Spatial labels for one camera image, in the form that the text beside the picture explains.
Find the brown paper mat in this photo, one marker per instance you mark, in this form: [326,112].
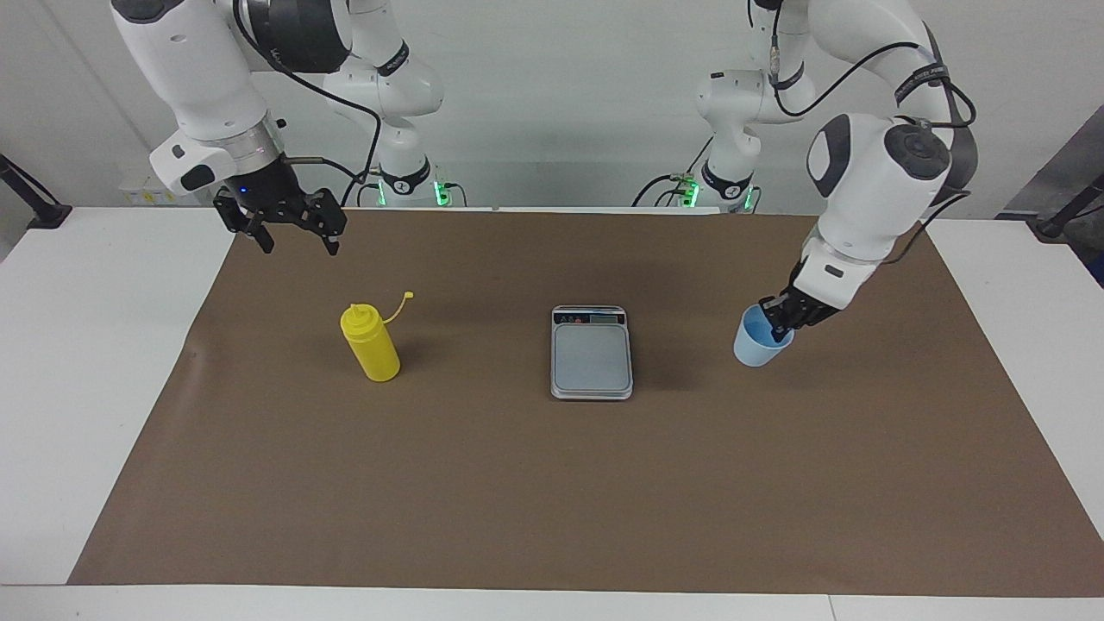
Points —
[552,492]

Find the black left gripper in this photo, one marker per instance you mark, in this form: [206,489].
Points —
[809,308]

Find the silver digital kitchen scale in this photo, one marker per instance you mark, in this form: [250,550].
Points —
[592,358]

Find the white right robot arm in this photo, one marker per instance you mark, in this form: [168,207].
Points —
[198,78]

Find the light blue plastic cup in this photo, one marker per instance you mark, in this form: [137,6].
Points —
[752,349]

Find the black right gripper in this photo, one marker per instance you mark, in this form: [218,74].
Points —
[276,194]

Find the white wall socket box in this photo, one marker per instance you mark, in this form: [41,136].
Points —
[138,194]

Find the yellow squeeze bottle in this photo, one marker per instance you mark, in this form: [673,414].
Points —
[373,349]

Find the black clamp stand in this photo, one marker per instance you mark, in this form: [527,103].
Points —
[1054,226]
[47,214]

